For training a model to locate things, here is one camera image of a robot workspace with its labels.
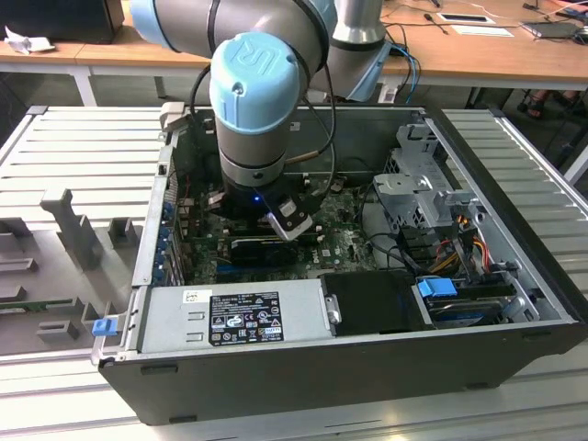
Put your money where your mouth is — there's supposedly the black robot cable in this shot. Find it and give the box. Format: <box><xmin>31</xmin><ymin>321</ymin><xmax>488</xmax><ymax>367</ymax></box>
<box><xmin>187</xmin><ymin>59</ymin><xmax>339</xmax><ymax>201</ymax></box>

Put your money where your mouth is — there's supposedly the coloured power wire bundle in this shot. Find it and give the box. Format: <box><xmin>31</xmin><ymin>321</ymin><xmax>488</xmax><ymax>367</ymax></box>
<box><xmin>431</xmin><ymin>229</ymin><xmax>491</xmax><ymax>275</ymax></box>

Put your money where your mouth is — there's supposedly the blue cable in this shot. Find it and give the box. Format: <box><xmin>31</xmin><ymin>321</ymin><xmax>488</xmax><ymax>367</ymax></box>
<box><xmin>390</xmin><ymin>43</ymin><xmax>422</xmax><ymax>105</ymax></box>

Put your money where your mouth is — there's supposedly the green RAM stick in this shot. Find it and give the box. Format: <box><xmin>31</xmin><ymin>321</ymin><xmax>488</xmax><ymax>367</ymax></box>
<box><xmin>0</xmin><ymin>298</ymin><xmax>74</xmax><ymax>311</ymax></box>

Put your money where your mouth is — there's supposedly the hard disk drive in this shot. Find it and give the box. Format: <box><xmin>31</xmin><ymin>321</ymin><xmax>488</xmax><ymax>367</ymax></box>
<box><xmin>424</xmin><ymin>296</ymin><xmax>506</xmax><ymax>330</ymax></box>

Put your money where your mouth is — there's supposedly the black box on desk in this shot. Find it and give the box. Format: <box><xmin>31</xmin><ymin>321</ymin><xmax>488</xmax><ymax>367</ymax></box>
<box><xmin>0</xmin><ymin>0</ymin><xmax>125</xmax><ymax>45</ymax></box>

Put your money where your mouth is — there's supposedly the person's sandalled foot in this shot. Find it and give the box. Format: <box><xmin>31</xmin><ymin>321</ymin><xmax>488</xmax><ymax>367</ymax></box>
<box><xmin>516</xmin><ymin>89</ymin><xmax>588</xmax><ymax>121</ymax></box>

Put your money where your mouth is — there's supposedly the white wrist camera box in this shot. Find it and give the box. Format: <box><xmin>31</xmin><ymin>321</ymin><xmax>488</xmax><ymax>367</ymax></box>
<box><xmin>268</xmin><ymin>195</ymin><xmax>314</xmax><ymax>243</ymax></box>

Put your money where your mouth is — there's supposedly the grey case release handle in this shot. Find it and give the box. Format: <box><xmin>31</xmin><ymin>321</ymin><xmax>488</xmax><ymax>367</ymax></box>
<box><xmin>159</xmin><ymin>101</ymin><xmax>187</xmax><ymax>139</ymax></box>

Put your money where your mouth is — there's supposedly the grey notebook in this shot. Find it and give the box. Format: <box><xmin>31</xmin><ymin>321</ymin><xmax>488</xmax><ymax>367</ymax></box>
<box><xmin>518</xmin><ymin>20</ymin><xmax>581</xmax><ymax>41</ymax></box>

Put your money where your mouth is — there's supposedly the grey power supply unit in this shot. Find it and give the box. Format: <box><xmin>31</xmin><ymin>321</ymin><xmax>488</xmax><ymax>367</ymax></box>
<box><xmin>137</xmin><ymin>278</ymin><xmax>334</xmax><ymax>355</ymax></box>

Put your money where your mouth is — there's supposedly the black graphics card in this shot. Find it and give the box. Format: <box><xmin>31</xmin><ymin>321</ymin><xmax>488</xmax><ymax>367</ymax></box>
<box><xmin>228</xmin><ymin>236</ymin><xmax>299</xmax><ymax>268</ymax></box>

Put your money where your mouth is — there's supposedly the white paper sheet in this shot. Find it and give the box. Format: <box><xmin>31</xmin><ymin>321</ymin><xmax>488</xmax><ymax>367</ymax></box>
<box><xmin>449</xmin><ymin>23</ymin><xmax>516</xmax><ymax>39</ymax></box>

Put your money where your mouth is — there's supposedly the wooden desk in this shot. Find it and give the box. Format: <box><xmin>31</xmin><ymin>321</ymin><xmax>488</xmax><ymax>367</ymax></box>
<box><xmin>0</xmin><ymin>0</ymin><xmax>588</xmax><ymax>93</ymax></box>

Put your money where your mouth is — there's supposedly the green motherboard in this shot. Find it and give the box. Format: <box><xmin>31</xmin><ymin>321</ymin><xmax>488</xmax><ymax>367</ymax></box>
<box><xmin>176</xmin><ymin>176</ymin><xmax>385</xmax><ymax>286</ymax></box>

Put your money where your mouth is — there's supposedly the blue disk carrier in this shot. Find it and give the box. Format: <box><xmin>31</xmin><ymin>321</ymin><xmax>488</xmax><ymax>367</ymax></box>
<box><xmin>416</xmin><ymin>277</ymin><xmax>458</xmax><ymax>302</ymax></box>

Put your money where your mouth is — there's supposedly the metal drive cage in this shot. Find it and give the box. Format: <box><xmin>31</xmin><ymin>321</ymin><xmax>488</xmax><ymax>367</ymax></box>
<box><xmin>370</xmin><ymin>121</ymin><xmax>488</xmax><ymax>231</ymax></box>

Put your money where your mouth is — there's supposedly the white desk cable inlay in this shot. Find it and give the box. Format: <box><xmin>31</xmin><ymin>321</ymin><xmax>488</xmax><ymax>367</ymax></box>
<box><xmin>435</xmin><ymin>12</ymin><xmax>498</xmax><ymax>24</ymax></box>

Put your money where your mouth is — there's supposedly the crumpled white paper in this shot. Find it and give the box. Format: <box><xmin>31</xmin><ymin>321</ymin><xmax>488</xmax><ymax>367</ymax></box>
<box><xmin>3</xmin><ymin>25</ymin><xmax>56</xmax><ymax>55</ymax></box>

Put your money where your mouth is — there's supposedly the grey parts rack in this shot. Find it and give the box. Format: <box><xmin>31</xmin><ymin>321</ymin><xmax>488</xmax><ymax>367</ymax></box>
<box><xmin>0</xmin><ymin>187</ymin><xmax>148</xmax><ymax>357</ymax></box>

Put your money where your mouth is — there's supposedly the black open PC case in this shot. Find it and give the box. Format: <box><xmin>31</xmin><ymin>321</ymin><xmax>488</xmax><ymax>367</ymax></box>
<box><xmin>90</xmin><ymin>104</ymin><xmax>581</xmax><ymax>427</ymax></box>

